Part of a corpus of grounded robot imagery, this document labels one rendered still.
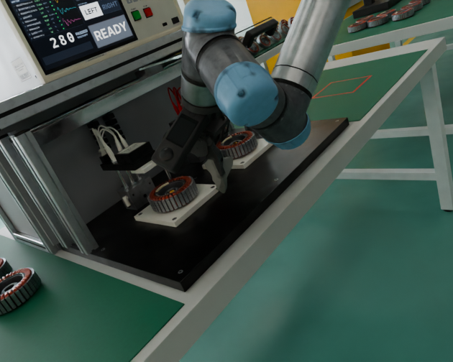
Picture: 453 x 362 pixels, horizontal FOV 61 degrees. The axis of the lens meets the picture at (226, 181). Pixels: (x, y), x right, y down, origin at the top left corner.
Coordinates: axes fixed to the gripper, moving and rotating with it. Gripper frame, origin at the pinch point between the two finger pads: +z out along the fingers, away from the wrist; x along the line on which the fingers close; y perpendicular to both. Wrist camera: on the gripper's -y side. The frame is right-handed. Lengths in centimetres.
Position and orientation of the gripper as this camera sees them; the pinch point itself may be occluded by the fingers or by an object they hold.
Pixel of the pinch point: (190, 179)
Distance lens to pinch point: 79.3
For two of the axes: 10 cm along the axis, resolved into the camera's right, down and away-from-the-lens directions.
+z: -1.2, 6.4, 7.6
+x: -8.6, -4.5, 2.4
